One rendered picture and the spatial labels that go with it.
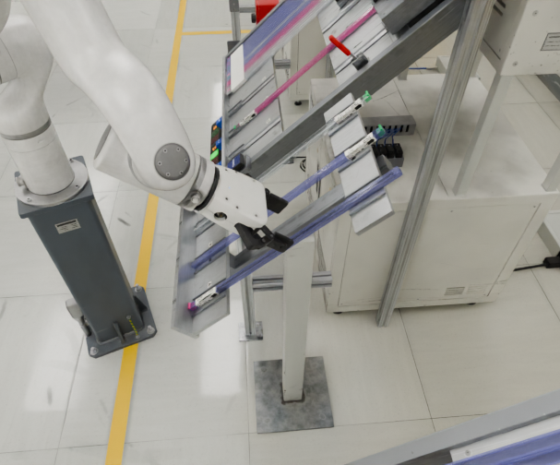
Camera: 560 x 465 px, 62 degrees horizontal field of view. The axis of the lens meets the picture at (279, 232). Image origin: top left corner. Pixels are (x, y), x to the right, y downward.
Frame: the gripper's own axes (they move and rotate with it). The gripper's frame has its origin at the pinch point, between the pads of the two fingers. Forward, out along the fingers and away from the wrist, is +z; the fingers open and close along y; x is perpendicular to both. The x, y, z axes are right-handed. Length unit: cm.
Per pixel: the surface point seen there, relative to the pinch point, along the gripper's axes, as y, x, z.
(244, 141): 51, 19, 8
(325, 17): 76, -14, 13
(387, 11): 43, -30, 10
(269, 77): 71, 7, 9
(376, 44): 45, -23, 15
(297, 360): 8, 49, 45
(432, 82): 101, -15, 73
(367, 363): 20, 55, 85
